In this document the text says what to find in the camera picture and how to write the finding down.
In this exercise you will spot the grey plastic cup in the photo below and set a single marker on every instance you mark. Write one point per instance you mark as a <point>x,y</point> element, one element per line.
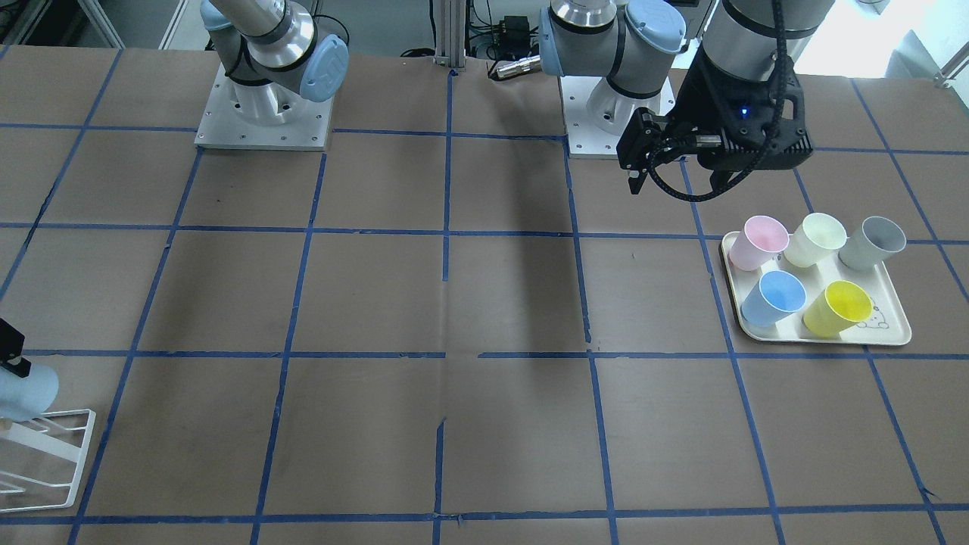
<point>877,239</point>

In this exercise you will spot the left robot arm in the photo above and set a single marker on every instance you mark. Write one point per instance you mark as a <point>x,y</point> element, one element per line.
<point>634,45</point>

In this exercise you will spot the pale green plastic cup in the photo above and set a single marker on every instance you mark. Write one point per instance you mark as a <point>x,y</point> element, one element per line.
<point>818,236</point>

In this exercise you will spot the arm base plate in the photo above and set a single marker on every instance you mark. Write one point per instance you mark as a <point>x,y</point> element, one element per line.
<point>596,115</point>
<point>262,118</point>

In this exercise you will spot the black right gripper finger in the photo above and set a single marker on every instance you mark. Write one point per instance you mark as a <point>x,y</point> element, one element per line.
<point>12,342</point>

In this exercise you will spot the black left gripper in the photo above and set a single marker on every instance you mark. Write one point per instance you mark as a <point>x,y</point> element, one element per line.
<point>697,104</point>

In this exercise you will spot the yellow plastic cup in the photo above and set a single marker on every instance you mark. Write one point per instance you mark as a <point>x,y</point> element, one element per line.
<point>839,306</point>

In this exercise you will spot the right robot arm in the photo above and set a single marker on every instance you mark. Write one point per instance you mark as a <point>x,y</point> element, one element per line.
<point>280,74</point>

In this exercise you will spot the light blue ikea cup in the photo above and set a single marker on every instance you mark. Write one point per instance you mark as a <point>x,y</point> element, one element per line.
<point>25,398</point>

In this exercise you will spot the cream plastic tray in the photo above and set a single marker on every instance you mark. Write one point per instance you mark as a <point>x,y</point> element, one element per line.
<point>888,324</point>

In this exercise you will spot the aluminium frame post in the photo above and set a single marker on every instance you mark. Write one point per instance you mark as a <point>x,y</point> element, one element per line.
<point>450,23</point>

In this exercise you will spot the white wire dish rack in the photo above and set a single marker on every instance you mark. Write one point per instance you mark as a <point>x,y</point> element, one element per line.
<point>43,460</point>

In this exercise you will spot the blue cup on tray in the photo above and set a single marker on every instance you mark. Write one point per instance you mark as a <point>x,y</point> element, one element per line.
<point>777,295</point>

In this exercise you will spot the pink plastic cup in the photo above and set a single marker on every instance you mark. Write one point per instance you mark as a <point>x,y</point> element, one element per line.
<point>761,238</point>

